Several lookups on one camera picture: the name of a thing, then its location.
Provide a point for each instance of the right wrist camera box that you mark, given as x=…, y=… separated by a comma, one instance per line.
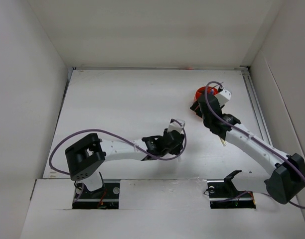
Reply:
x=223, y=96

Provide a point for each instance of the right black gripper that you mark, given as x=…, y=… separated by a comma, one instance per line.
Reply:
x=195, y=104

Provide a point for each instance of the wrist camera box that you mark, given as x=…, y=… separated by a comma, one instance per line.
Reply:
x=177, y=125
x=223, y=96

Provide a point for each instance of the orange round organizer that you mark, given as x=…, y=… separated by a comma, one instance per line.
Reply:
x=201, y=93

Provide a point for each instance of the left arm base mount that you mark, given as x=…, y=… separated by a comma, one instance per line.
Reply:
x=106, y=198

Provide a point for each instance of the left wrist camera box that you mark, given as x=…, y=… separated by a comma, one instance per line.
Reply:
x=177, y=125

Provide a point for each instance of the yellow highlighter pen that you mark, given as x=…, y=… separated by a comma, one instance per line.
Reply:
x=223, y=142

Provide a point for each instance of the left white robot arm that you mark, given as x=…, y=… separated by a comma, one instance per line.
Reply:
x=85, y=156

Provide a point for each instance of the aluminium side rail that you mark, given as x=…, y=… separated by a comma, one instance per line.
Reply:
x=264, y=133

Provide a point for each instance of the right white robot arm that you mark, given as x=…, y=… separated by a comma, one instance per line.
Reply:
x=287, y=172

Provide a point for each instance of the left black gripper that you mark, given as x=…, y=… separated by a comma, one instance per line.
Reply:
x=175, y=151

